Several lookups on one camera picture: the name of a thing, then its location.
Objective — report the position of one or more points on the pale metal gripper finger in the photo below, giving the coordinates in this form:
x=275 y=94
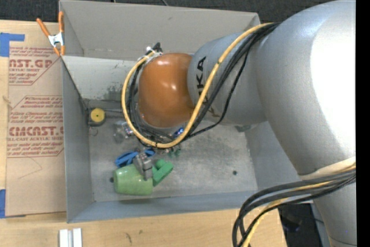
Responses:
x=142 y=158
x=148 y=172

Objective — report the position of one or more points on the dark green angled block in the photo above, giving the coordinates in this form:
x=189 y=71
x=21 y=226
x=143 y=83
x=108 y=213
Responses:
x=162 y=169

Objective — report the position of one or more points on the light green cup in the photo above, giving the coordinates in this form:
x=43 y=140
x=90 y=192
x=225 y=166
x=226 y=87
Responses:
x=130 y=182

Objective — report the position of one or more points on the clear glass thing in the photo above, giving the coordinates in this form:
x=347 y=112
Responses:
x=120 y=131

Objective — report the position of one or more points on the grey metal bin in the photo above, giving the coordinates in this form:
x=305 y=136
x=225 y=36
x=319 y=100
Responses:
x=202 y=170

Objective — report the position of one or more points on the yellow and black round tape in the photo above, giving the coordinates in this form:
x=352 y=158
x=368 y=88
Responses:
x=97 y=116

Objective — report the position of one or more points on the brown cardboard board red print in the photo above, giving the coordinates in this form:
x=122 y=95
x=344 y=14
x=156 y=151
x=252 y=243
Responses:
x=34 y=170

